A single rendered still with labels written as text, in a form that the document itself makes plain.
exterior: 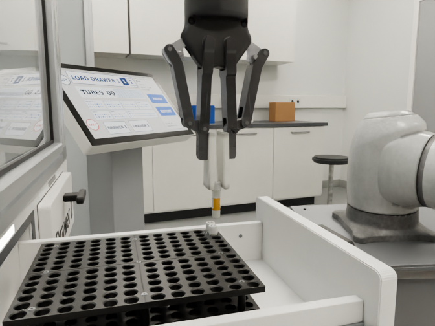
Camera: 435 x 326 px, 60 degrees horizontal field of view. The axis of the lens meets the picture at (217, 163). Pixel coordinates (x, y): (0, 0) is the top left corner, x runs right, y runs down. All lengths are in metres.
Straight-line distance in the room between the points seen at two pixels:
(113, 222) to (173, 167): 2.16
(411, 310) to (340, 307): 0.61
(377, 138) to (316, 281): 0.47
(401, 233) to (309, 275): 0.47
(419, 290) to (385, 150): 0.32
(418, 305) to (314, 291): 0.53
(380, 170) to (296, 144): 3.15
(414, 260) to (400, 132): 0.26
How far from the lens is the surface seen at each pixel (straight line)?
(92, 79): 1.31
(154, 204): 3.48
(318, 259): 0.44
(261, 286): 0.37
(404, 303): 0.96
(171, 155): 3.44
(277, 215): 0.53
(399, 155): 0.84
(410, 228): 0.93
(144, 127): 1.29
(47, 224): 0.60
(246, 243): 0.58
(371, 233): 0.89
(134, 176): 1.39
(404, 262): 0.82
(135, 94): 1.40
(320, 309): 0.36
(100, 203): 1.37
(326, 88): 5.07
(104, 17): 3.75
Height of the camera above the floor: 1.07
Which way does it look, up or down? 9 degrees down
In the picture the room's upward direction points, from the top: straight up
